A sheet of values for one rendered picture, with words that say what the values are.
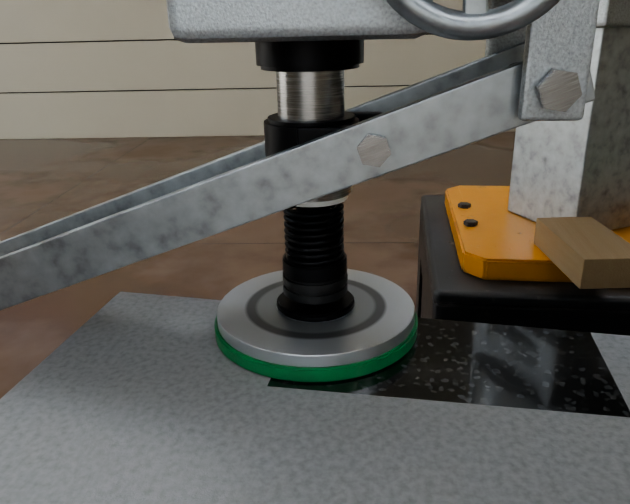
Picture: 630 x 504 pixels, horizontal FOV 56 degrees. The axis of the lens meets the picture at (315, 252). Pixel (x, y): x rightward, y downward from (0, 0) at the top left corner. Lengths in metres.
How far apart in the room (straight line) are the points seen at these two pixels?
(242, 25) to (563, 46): 0.24
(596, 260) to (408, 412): 0.53
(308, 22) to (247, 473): 0.34
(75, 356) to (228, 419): 0.20
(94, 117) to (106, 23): 0.98
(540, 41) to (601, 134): 0.69
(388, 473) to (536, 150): 0.89
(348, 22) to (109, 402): 0.38
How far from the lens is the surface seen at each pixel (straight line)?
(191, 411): 0.55
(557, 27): 0.51
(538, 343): 0.66
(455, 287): 1.05
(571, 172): 1.20
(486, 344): 0.64
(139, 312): 0.73
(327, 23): 0.47
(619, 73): 1.19
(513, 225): 1.25
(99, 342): 0.68
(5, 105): 7.40
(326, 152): 0.53
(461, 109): 0.53
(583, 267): 0.98
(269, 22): 0.47
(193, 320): 0.69
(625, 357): 0.66
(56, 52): 7.06
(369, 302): 0.65
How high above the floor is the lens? 1.18
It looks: 22 degrees down
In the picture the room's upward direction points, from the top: 1 degrees counter-clockwise
